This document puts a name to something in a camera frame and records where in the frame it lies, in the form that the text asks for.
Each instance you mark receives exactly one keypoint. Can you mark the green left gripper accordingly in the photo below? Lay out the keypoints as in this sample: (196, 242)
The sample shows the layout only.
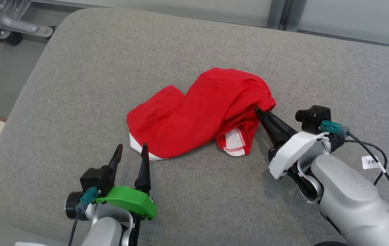
(129, 200)

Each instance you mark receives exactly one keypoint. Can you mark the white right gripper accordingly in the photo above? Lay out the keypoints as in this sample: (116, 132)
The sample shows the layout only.
(293, 152)

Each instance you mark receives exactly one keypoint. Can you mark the red shorts with white trim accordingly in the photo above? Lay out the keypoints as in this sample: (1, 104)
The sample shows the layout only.
(198, 116)

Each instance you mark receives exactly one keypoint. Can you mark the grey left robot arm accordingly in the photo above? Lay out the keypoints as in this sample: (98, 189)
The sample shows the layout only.
(104, 232)

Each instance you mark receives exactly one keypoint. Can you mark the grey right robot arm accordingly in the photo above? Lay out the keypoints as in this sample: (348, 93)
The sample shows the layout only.
(351, 205)

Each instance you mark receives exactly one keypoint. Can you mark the grey fabric sofa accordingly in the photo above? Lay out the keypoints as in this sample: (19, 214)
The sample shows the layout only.
(112, 68)

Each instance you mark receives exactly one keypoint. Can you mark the grey metal stand with caster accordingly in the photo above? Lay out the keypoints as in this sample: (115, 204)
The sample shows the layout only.
(16, 25)

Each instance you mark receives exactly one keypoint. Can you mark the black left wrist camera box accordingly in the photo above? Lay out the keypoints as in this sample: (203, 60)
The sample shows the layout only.
(95, 179)

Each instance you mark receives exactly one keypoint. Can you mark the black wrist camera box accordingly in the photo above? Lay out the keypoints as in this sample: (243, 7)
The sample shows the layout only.
(95, 179)
(314, 118)

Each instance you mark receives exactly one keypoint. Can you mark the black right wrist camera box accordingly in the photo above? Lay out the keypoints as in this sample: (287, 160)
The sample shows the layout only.
(314, 118)

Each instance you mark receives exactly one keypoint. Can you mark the grey rounded partition post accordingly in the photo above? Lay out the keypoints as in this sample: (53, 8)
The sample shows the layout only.
(295, 15)
(276, 13)

